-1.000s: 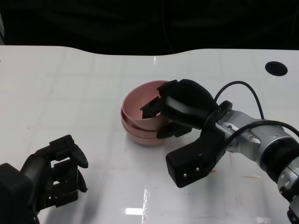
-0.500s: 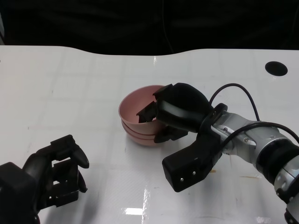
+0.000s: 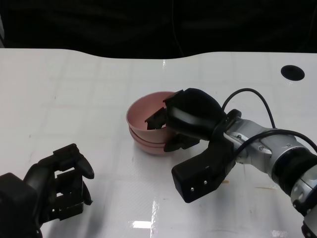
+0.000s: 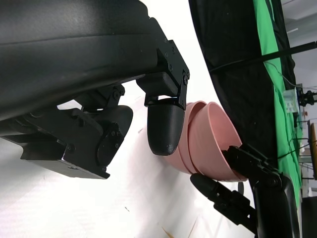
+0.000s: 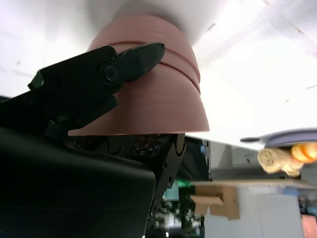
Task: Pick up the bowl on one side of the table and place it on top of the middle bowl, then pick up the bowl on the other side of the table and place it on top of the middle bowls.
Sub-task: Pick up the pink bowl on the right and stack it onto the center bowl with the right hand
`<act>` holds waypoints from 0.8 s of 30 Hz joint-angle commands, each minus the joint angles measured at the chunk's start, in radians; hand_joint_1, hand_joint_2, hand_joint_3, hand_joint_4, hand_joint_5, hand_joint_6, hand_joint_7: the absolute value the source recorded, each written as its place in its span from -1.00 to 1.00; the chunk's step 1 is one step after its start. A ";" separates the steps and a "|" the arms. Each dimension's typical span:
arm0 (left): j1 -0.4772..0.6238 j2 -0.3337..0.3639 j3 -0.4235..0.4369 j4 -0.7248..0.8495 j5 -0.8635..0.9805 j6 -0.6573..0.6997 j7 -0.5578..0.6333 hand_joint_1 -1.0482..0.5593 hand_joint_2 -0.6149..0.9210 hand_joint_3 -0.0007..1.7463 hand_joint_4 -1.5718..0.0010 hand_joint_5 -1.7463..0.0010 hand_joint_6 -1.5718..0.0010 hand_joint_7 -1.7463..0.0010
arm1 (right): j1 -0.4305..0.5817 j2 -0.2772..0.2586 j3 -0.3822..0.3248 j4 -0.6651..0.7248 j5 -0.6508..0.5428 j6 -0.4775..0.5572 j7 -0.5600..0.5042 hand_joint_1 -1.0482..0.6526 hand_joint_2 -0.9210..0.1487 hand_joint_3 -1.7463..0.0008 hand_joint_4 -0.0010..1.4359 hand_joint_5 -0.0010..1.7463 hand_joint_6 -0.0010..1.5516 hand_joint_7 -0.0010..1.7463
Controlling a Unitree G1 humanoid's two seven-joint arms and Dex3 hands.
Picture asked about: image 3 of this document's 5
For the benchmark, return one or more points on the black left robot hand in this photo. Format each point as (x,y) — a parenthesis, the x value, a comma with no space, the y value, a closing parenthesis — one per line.
(15,198)

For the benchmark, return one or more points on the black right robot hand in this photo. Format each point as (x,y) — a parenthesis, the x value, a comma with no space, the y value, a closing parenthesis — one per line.
(195,111)

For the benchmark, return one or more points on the pink ribbed plastic bowl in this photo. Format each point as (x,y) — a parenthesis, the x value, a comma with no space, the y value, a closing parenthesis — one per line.
(151,144)
(153,151)
(141,111)

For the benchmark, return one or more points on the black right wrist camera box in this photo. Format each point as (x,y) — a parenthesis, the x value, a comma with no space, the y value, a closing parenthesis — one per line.
(195,178)

